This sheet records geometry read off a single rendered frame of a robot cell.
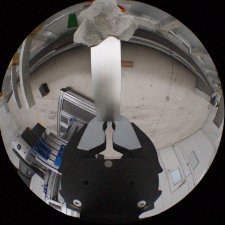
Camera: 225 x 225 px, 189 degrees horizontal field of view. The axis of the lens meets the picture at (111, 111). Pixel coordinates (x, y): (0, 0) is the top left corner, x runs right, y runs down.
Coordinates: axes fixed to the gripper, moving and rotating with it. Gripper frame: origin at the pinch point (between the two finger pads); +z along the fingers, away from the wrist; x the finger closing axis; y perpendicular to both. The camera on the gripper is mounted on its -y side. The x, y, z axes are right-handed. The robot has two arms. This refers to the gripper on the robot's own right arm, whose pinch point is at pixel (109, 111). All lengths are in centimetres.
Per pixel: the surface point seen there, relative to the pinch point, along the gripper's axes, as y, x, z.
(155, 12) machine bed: -51, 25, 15
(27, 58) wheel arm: -18.1, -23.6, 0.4
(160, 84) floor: 2, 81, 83
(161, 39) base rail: -27.0, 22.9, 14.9
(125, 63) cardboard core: -21, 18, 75
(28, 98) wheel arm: -5.7, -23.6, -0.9
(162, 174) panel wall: 239, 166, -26
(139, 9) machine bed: -51, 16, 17
